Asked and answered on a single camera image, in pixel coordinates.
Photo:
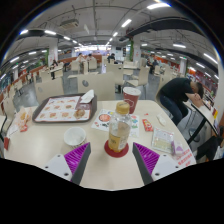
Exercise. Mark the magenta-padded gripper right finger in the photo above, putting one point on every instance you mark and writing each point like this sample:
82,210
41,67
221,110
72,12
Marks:
150,160

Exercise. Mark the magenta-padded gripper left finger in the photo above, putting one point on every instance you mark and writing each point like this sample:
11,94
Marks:
75,158

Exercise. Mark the clear yellow-capped drink bottle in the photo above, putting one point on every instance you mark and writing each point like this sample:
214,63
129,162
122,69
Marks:
119,133

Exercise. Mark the clear plastic packet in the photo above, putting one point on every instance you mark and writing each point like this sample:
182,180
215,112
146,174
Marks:
162,140

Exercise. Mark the small purple packet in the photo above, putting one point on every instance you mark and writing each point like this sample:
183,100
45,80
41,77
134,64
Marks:
177,148

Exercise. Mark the red sauce packet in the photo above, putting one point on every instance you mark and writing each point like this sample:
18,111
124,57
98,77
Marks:
147,125

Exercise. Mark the flat round red coaster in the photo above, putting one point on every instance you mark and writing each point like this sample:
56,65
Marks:
115,154

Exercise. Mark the small white tissue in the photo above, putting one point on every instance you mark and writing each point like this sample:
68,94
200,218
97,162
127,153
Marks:
161,119

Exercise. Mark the brown food piece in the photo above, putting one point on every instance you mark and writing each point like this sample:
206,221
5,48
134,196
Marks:
80,113

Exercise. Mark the colourful printed paper placemat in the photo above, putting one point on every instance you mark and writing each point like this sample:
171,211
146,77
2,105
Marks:
101,121

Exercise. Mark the dark brown food tray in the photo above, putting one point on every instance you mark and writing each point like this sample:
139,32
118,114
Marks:
93,110

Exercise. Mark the printed paper tray liner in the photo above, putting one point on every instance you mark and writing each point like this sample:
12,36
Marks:
56,110

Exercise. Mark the red paper cup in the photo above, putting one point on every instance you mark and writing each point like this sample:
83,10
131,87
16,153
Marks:
131,100

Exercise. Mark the crumpled white napkin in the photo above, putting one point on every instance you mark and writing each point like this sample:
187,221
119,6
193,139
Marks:
87,96

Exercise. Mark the clear plastic food bag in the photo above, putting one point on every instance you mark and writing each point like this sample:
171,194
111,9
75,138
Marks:
21,120

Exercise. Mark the white black-edged table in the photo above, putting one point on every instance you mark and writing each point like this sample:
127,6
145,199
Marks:
205,115

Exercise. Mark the beige chair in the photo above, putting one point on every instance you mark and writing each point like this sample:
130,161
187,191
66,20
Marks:
49,90
98,86

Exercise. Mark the person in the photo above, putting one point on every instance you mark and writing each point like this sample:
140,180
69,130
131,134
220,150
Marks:
80,57
176,91
90,57
153,64
111,57

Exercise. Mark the group of beige chairs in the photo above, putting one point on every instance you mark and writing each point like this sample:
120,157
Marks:
143,76

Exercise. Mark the ceiling air conditioner unit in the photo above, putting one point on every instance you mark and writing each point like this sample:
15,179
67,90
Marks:
69,23

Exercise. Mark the group of ceiling lights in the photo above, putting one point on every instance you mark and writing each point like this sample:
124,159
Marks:
158,5

